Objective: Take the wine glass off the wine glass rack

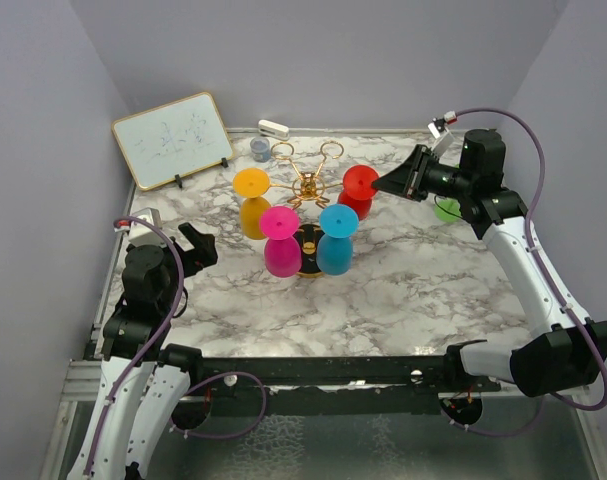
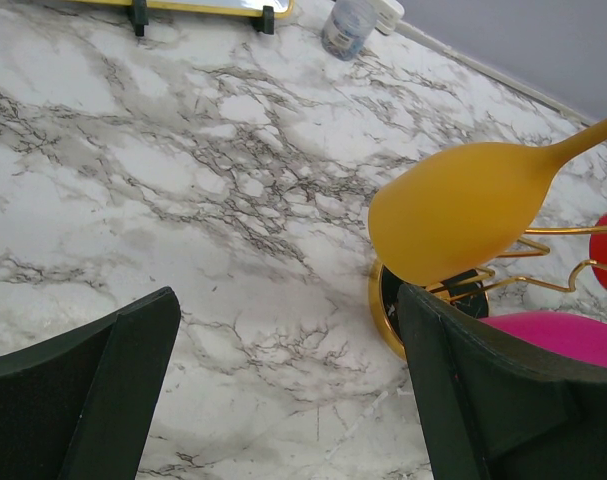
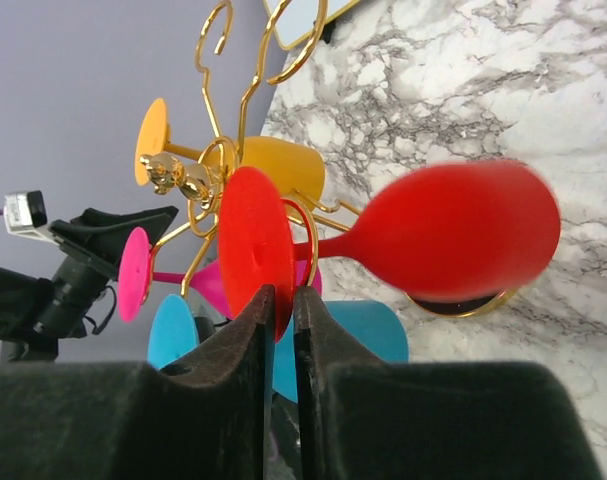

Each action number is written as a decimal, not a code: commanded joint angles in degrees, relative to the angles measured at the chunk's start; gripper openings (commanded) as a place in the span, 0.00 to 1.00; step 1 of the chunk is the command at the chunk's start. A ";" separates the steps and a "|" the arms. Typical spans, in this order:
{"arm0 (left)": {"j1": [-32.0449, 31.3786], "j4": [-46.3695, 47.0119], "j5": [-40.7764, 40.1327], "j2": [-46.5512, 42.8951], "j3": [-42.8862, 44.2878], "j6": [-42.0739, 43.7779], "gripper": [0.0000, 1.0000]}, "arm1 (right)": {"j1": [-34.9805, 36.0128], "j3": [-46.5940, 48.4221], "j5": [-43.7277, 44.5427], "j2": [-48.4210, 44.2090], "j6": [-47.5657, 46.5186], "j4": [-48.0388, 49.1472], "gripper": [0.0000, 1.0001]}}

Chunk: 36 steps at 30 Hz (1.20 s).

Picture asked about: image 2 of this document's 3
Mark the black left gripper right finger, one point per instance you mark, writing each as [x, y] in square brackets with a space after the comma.
[493, 406]

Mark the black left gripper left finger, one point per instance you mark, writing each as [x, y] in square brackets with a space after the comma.
[80, 405]

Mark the pink wine glass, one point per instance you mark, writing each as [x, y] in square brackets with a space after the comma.
[573, 336]

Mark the orange wine glass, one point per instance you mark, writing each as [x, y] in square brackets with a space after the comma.
[464, 206]

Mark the small clear plastic jar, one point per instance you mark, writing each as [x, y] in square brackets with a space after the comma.
[347, 27]

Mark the white eraser block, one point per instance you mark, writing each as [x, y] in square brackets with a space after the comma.
[389, 13]

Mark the gold framed whiteboard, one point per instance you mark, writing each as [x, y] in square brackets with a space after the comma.
[261, 13]

